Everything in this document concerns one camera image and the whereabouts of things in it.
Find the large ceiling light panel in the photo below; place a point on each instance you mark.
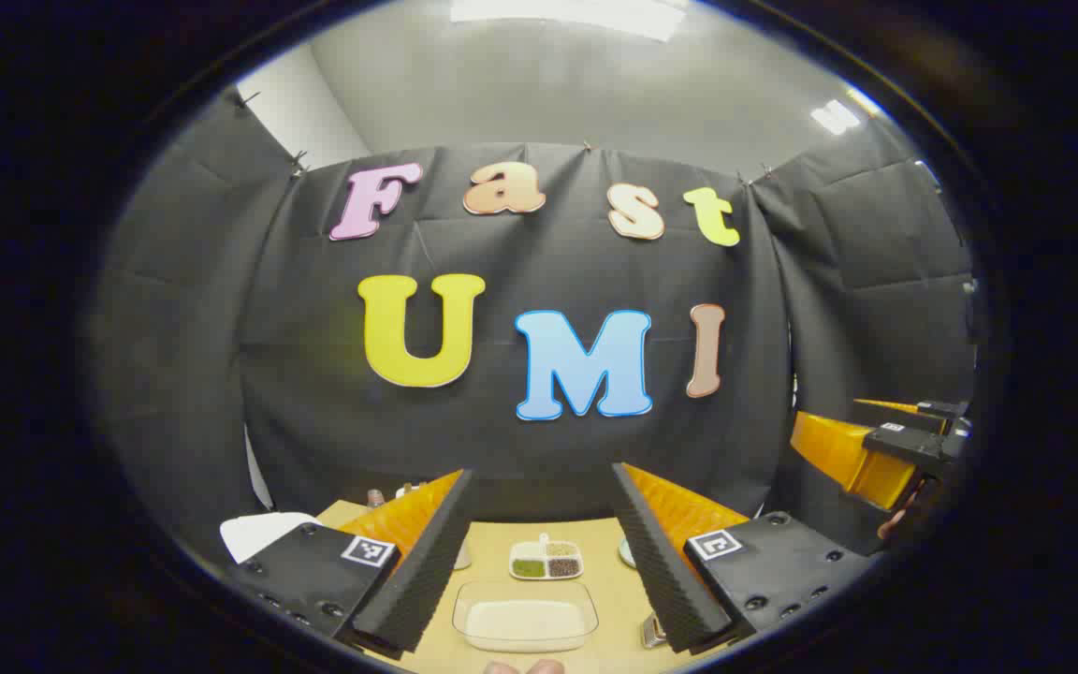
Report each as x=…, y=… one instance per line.
x=567, y=17

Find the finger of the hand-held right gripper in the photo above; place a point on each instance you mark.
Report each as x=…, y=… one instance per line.
x=937, y=409
x=843, y=454

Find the small ceiling light panel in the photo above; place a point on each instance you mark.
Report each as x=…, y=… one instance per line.
x=836, y=117

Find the black backdrop cloth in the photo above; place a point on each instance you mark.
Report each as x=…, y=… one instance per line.
x=314, y=374

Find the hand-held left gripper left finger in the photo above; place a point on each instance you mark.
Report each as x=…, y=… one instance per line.
x=427, y=571

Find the clear glass dish of rice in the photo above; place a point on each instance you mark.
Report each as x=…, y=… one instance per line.
x=525, y=618

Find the white rice cooker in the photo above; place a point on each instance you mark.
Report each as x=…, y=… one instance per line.
x=263, y=532

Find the white divided bean dish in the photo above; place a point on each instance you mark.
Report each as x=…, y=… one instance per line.
x=546, y=560

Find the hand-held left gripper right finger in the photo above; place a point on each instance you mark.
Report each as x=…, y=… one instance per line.
x=656, y=571

